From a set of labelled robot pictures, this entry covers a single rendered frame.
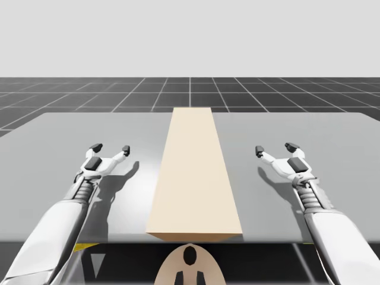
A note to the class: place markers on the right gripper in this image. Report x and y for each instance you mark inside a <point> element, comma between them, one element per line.
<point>292,167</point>

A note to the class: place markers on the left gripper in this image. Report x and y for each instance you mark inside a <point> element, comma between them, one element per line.
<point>96,166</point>

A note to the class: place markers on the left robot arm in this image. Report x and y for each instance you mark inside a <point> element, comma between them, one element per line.
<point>47,231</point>

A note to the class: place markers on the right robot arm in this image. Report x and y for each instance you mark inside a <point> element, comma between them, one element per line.
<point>332,234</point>

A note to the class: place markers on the tall board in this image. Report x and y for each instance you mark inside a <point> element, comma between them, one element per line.
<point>193,178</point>

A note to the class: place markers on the tan robot part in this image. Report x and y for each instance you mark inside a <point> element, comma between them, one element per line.
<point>188,267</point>

